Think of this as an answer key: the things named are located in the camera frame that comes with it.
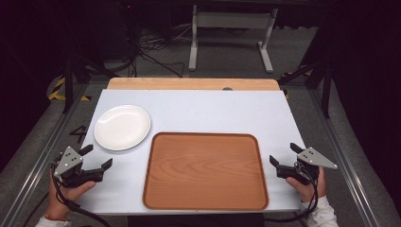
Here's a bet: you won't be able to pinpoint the aluminium frame rail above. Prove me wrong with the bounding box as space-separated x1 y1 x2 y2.
0 83 91 227
305 89 381 227

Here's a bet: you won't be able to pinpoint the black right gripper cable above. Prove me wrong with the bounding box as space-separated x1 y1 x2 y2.
264 162 320 224

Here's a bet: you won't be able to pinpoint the person's right hand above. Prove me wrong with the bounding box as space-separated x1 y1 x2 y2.
285 166 327 204

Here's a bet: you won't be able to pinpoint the light wooden table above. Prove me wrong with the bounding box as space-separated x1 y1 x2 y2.
106 77 281 92

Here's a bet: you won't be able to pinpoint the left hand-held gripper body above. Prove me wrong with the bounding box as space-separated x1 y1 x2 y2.
51 146 105 189

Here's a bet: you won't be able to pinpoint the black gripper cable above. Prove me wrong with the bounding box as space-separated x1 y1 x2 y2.
50 164 112 227
264 162 320 224

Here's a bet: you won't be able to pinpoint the black tripod stand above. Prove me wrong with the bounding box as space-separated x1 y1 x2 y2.
61 51 119 115
277 58 333 119

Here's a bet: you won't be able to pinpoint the yellow black floor tape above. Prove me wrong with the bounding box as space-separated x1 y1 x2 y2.
46 76 93 103

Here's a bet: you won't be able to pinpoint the black floor cables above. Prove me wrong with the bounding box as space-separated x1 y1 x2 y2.
133 26 193 79

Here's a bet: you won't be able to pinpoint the white metal stand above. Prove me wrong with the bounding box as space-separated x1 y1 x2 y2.
187 4 279 75

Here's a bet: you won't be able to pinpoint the brown wooden tray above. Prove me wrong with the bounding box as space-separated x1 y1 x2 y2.
142 131 270 212

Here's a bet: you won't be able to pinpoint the black tape mark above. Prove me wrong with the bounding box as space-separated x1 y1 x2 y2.
68 124 88 145

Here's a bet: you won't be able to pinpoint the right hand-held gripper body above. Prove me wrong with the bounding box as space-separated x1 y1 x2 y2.
276 146 339 186

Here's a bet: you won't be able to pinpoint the white round plate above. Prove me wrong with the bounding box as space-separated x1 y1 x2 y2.
94 104 152 152

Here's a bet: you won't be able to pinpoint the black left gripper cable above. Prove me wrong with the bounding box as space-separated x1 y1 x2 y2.
50 164 112 227

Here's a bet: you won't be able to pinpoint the person's left hand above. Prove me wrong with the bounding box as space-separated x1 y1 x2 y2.
44 176 96 219

